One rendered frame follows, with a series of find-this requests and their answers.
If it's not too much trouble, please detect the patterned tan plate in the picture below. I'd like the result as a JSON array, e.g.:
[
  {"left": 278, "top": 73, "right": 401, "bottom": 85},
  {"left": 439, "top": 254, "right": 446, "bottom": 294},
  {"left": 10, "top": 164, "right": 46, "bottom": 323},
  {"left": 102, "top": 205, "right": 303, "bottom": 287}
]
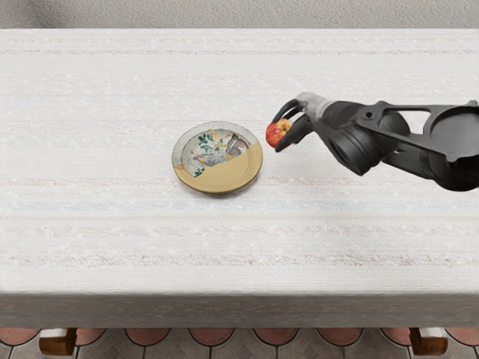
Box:
[{"left": 171, "top": 120, "right": 264, "bottom": 194}]

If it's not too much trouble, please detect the red yellow apple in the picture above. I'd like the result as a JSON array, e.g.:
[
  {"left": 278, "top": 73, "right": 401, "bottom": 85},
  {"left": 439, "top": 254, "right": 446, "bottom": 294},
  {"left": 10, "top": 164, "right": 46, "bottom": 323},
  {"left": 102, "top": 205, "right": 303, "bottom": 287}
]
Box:
[{"left": 265, "top": 117, "right": 293, "bottom": 149}]

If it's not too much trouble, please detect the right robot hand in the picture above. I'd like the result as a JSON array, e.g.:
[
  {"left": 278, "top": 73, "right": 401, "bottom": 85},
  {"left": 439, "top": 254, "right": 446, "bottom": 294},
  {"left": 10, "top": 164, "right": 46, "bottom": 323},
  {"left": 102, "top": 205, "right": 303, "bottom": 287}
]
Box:
[{"left": 272, "top": 91, "right": 331, "bottom": 153}]

